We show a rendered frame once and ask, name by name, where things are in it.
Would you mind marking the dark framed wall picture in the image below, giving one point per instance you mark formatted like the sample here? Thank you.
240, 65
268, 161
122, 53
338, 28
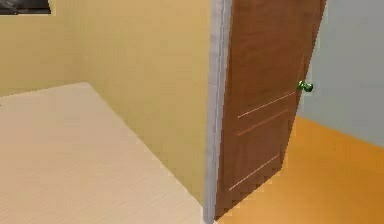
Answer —
23, 6

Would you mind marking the brown wooden room door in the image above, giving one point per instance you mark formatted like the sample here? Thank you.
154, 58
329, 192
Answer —
263, 100

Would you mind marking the green round door knob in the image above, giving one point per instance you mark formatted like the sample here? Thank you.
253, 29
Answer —
305, 87

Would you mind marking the grey door frame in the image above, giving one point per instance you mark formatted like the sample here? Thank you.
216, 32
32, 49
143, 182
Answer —
215, 100

